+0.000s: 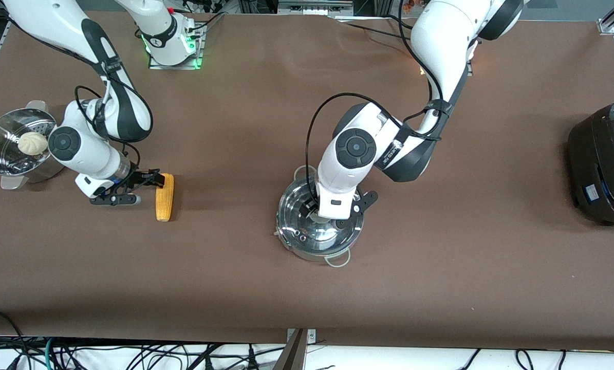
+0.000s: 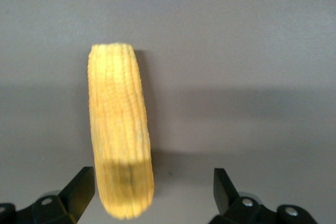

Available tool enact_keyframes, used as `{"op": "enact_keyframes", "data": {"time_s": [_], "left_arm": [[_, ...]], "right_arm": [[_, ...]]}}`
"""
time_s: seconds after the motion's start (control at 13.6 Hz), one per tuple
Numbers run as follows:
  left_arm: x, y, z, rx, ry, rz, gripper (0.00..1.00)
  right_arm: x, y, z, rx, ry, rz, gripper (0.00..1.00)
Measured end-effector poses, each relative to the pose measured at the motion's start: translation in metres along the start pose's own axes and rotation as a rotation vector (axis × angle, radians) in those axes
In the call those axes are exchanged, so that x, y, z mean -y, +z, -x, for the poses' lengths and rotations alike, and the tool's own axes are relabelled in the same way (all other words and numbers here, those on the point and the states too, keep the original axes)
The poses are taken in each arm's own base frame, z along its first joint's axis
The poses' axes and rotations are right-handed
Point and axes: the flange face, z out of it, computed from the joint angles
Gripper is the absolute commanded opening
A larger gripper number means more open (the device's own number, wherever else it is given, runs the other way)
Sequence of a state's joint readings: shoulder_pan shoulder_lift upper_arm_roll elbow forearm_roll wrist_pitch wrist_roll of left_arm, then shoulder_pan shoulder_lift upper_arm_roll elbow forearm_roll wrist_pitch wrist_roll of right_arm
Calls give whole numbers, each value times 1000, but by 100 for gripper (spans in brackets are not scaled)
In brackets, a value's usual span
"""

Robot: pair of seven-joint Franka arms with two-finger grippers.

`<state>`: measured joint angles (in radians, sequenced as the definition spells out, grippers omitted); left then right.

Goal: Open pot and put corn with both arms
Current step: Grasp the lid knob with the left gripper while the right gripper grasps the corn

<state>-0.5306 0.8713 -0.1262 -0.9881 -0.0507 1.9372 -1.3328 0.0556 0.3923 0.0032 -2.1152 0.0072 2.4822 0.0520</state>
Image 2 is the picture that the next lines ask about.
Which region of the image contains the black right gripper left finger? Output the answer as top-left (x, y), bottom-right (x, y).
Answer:
top-left (0, 166), bottom-right (96, 224)

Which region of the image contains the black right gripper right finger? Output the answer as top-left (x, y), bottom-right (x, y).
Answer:
top-left (213, 167), bottom-right (319, 224)

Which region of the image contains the yellow corn cob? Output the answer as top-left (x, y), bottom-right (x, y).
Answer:
top-left (87, 42), bottom-right (155, 220)

